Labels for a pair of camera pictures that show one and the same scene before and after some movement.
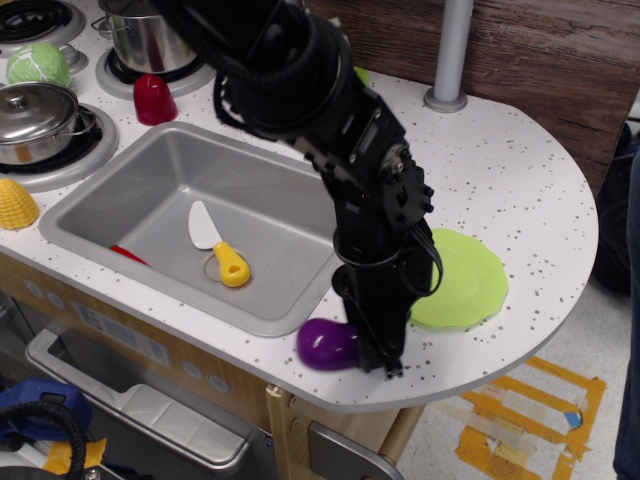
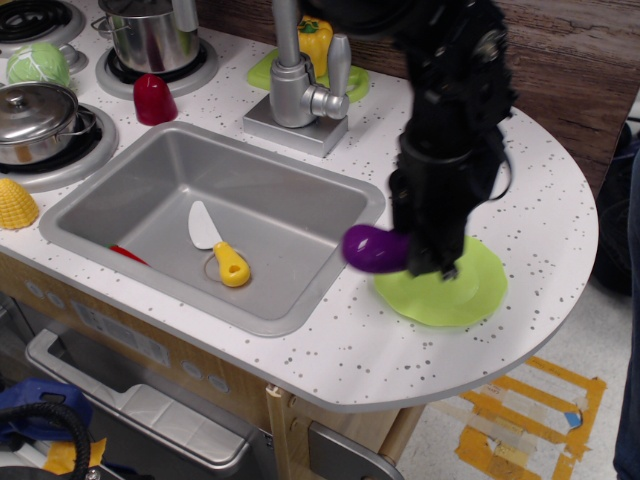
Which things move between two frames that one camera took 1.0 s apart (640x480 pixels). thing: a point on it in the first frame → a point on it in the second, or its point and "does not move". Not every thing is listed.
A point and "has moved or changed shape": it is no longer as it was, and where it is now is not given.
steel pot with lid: x=38 y=123 does not move
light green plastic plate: x=474 y=283 does not move
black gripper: x=388 y=265 → x=434 y=184
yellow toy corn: x=17 y=207 does not move
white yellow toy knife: x=233 y=269 does not move
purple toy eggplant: x=328 y=345 has moved or changed shape
